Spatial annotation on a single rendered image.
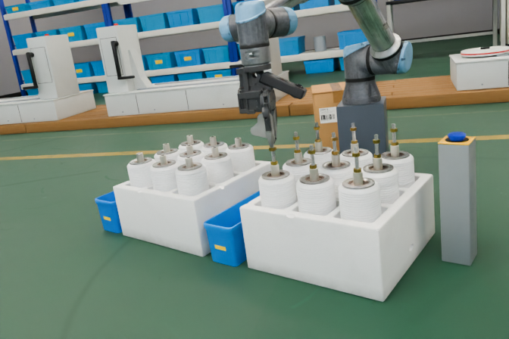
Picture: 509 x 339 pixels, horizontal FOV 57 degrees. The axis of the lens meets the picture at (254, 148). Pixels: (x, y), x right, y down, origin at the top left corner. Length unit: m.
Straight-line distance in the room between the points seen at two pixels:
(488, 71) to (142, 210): 2.45
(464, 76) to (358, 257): 2.37
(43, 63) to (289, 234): 3.60
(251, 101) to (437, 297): 0.63
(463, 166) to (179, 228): 0.81
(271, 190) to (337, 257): 0.24
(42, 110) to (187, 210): 3.27
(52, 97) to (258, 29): 3.51
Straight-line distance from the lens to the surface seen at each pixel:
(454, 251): 1.31
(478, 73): 3.36
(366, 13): 1.65
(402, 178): 1.32
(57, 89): 4.50
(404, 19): 9.66
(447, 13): 9.68
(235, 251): 1.34
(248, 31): 1.16
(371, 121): 1.87
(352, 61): 1.87
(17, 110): 4.75
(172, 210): 1.46
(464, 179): 1.23
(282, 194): 1.22
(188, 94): 3.73
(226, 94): 3.60
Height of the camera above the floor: 0.63
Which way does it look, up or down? 14 degrees down
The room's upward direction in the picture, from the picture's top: 7 degrees counter-clockwise
